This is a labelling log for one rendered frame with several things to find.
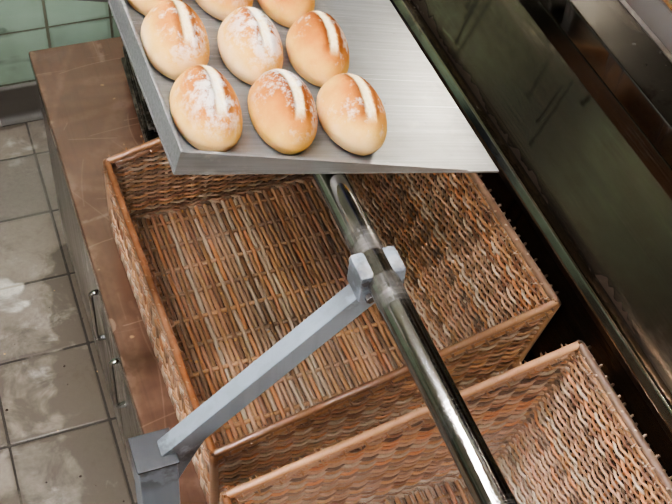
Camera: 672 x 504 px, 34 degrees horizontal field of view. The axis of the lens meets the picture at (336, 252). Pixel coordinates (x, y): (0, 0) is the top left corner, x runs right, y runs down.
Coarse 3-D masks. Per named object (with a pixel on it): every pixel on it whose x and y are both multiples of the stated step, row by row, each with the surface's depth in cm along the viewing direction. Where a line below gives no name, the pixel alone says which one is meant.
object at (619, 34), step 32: (544, 0) 131; (576, 0) 126; (608, 0) 127; (576, 32) 126; (608, 32) 123; (640, 32) 123; (608, 64) 121; (640, 64) 120; (640, 96) 117; (640, 128) 118
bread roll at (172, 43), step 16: (176, 0) 108; (160, 16) 106; (176, 16) 105; (192, 16) 106; (144, 32) 107; (160, 32) 105; (176, 32) 105; (192, 32) 105; (144, 48) 107; (160, 48) 105; (176, 48) 104; (192, 48) 105; (208, 48) 107; (160, 64) 105; (176, 64) 105; (192, 64) 105
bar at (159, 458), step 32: (352, 192) 104; (352, 224) 102; (352, 256) 99; (384, 256) 99; (352, 288) 101; (384, 288) 97; (320, 320) 102; (352, 320) 103; (384, 320) 96; (416, 320) 95; (288, 352) 103; (416, 352) 93; (256, 384) 105; (416, 384) 92; (448, 384) 90; (192, 416) 108; (224, 416) 107; (448, 416) 89; (160, 448) 109; (192, 448) 110; (448, 448) 88; (480, 448) 87; (160, 480) 110; (480, 480) 85
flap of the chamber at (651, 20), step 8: (632, 0) 90; (640, 0) 89; (648, 0) 88; (656, 0) 87; (632, 8) 90; (640, 8) 89; (648, 8) 88; (656, 8) 87; (664, 8) 86; (640, 16) 89; (648, 16) 88; (656, 16) 87; (664, 16) 86; (648, 24) 88; (656, 24) 87; (664, 24) 86; (656, 32) 87; (664, 32) 87; (664, 40) 87
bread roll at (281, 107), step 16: (256, 80) 106; (272, 80) 104; (288, 80) 104; (256, 96) 104; (272, 96) 103; (288, 96) 102; (304, 96) 103; (256, 112) 104; (272, 112) 102; (288, 112) 102; (304, 112) 102; (256, 128) 104; (272, 128) 102; (288, 128) 102; (304, 128) 102; (272, 144) 103; (288, 144) 103; (304, 144) 103
